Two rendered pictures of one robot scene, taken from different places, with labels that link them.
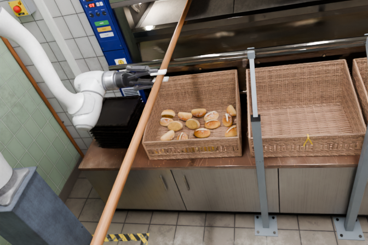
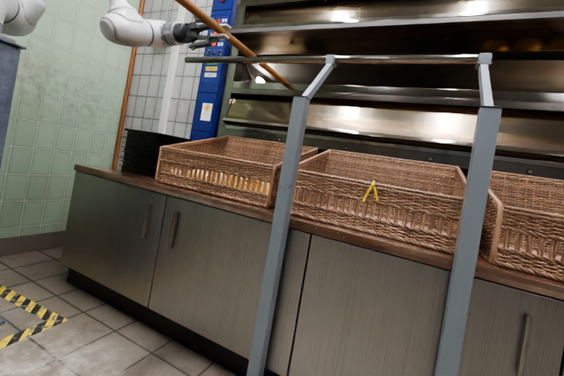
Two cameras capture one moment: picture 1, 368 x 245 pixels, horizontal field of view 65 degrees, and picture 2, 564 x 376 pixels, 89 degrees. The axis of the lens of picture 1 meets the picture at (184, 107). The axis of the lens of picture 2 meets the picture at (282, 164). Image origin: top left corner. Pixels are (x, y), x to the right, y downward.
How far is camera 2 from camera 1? 1.17 m
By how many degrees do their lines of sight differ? 39
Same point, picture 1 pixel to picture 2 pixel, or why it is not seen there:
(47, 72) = not seen: outside the picture
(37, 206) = not seen: outside the picture
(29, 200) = not seen: outside the picture
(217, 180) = (215, 238)
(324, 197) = (380, 357)
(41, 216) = not seen: outside the picture
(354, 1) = (473, 92)
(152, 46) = (244, 102)
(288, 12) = (394, 90)
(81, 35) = (190, 75)
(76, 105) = (119, 4)
